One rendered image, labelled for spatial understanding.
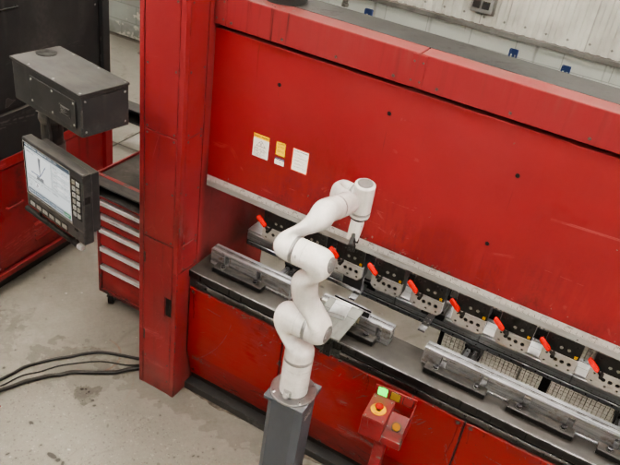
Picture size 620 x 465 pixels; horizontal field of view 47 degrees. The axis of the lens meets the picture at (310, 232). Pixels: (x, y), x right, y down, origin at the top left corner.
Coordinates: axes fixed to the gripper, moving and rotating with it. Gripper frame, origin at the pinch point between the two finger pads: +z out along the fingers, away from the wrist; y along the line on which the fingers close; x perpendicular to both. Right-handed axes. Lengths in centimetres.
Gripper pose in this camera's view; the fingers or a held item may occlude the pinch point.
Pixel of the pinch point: (352, 244)
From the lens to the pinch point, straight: 296.4
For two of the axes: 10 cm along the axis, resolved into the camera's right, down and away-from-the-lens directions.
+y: -2.9, 6.1, -7.4
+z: -1.1, 7.4, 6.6
